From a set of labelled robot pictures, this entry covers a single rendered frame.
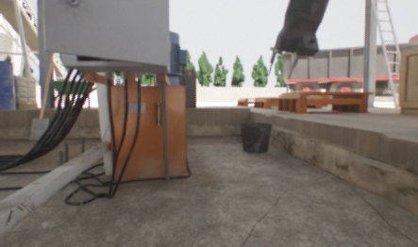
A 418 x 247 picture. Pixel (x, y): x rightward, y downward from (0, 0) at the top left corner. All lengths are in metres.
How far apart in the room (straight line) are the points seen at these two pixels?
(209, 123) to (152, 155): 1.86
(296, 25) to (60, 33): 0.61
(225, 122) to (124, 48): 2.58
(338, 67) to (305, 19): 8.54
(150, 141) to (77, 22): 0.88
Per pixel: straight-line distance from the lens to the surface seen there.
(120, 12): 0.82
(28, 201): 0.81
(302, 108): 2.99
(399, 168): 1.40
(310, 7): 0.47
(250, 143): 2.12
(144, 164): 1.46
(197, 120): 3.15
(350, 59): 9.01
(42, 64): 5.80
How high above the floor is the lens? 0.51
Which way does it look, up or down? 4 degrees down
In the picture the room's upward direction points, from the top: straight up
